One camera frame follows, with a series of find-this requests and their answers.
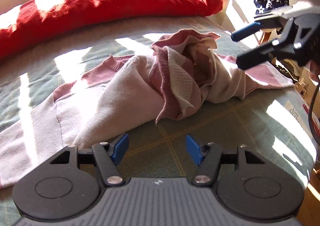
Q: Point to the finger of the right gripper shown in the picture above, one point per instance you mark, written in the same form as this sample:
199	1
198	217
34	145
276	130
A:
279	48
271	20

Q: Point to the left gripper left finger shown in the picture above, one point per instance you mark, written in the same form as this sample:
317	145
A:
107	156

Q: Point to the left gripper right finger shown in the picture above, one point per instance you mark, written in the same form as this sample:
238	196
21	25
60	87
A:
207	159

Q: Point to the pink and white sweater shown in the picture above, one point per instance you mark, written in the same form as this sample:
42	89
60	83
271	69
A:
171	80

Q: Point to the wooden chair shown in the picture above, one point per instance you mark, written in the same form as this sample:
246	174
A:
291	70

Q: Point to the green plaid bed blanket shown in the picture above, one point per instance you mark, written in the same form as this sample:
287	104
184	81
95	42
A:
270	122

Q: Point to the red duvet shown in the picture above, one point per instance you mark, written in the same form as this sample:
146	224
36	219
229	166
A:
36	21

